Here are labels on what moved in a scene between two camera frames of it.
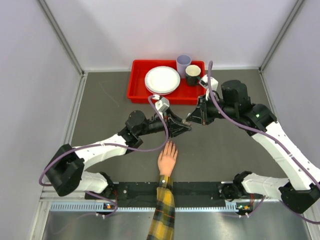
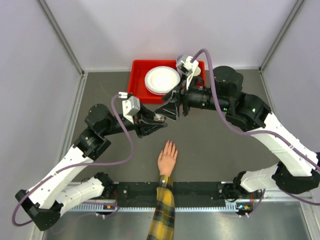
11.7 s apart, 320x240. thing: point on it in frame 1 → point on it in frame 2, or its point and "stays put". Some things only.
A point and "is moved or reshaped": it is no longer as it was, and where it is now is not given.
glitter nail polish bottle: (188, 123) is moved or reshaped
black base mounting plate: (129, 192) stays put
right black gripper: (200, 114) → (172, 101)
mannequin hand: (166, 158) stays put
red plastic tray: (138, 93) stays put
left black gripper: (175, 126) → (143, 122)
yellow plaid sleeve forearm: (162, 226) stays put
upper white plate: (162, 79) stays put
